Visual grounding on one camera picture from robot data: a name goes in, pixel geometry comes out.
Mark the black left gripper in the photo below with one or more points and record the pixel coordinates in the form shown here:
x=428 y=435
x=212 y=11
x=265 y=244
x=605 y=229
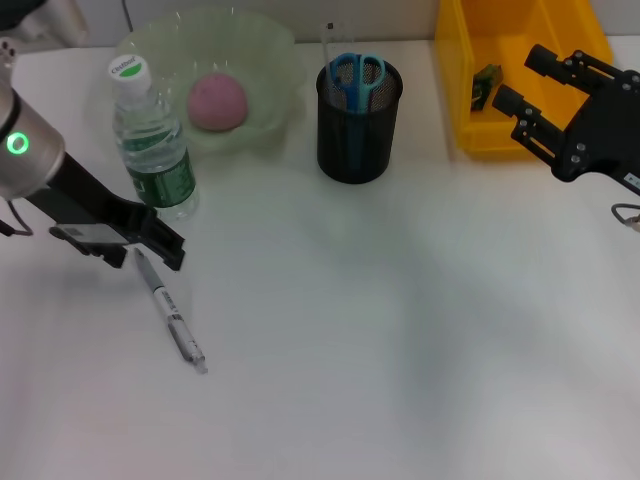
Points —
x=85 y=200

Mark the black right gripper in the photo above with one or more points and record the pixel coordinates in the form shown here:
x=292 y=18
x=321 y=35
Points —
x=605 y=130

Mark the green plastic wrapper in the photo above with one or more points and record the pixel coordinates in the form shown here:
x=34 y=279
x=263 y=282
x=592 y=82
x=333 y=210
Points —
x=486 y=80

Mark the grey pen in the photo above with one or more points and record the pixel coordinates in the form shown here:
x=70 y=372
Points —
x=170 y=310

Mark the clear water bottle green label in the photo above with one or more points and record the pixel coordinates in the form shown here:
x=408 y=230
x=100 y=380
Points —
x=155 y=165

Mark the pink peach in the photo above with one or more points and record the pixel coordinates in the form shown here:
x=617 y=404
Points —
x=217 y=102

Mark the blue scissors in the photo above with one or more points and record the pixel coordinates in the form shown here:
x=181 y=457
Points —
x=356 y=80

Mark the clear plastic ruler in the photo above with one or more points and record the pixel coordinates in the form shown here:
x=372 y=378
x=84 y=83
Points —
x=335 y=40

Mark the black mesh pen holder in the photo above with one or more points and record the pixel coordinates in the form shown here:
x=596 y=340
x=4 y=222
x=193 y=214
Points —
x=357 y=140

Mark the green translucent fruit bowl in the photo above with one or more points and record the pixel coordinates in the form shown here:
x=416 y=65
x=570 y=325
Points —
x=260 y=60

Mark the yellow plastic bin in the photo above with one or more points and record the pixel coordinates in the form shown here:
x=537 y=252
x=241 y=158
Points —
x=500 y=30

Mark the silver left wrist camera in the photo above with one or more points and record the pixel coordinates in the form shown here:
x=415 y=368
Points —
x=45 y=20

